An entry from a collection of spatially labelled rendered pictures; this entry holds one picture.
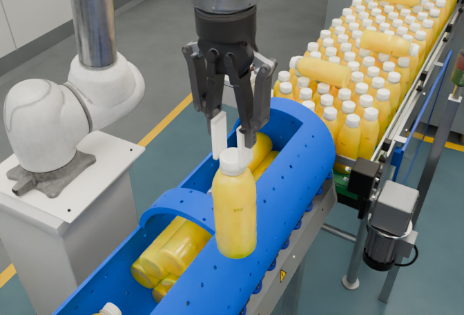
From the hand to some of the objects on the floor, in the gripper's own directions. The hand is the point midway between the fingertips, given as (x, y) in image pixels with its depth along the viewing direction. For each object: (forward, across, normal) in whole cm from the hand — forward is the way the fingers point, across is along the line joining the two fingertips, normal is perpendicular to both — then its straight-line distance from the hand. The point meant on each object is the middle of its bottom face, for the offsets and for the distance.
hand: (232, 141), depth 67 cm
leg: (+146, -16, +54) cm, 157 cm away
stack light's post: (+147, +12, +100) cm, 178 cm away
